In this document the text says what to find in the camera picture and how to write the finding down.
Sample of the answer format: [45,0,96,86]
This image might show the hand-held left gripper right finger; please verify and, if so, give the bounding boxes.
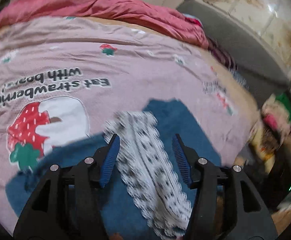
[172,134,279,240]

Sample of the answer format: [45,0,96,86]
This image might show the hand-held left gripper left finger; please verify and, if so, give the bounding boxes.
[13,134,121,240]

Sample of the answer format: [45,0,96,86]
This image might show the blue pants with lace trim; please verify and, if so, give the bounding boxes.
[6,99,222,240]

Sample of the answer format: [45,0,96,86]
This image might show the colourful clothes pile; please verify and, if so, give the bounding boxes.
[245,92,291,175]

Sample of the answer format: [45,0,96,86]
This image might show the pink printed blanket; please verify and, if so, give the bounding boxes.
[0,15,259,220]

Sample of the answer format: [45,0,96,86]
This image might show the purple striped cloth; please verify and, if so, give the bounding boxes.
[207,39,248,90]

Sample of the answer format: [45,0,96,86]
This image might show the pink teal cloth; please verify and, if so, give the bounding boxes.
[184,14,202,27]

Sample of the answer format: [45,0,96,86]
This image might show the red quilt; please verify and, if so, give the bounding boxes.
[0,0,209,50]

